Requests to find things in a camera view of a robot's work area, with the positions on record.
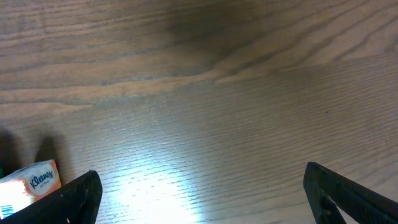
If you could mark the small orange box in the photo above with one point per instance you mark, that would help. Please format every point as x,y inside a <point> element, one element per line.
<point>28,185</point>

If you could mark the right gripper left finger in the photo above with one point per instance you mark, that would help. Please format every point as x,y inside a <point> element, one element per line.
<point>76,202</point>

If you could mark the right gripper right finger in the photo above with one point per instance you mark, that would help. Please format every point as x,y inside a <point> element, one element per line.
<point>329,192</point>

